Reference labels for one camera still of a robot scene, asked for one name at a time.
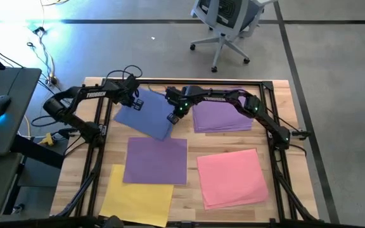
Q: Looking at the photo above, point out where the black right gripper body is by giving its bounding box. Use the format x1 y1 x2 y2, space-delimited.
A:
165 85 198 117

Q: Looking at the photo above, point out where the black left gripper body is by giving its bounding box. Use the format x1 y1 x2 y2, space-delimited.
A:
117 75 141 106

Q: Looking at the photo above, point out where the blue paper sheet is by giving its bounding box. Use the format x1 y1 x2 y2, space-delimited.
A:
113 87 176 141

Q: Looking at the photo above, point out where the yellow paper sheet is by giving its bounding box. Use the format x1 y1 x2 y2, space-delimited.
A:
99 163 175 228

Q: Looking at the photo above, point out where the yellow plug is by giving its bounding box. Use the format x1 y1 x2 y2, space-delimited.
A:
37 132 56 147

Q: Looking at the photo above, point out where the white mesh office chair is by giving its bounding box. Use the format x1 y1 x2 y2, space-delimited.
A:
189 0 279 73

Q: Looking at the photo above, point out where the black desk support beam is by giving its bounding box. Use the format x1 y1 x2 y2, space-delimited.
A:
10 134 67 170

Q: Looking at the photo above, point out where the dark rounded object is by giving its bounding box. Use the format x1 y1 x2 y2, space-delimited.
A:
105 215 125 228

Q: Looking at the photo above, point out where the black desk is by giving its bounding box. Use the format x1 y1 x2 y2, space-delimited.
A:
0 67 43 156

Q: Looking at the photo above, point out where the black caster wheel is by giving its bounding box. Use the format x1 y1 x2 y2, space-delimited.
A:
11 203 25 215

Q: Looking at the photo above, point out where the black aluminium table frame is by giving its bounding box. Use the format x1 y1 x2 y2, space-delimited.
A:
51 77 320 228

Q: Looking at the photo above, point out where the black looped cable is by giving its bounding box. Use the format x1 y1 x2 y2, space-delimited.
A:
105 65 144 84

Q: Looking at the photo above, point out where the white floor cable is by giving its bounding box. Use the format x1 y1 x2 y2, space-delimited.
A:
37 0 59 87

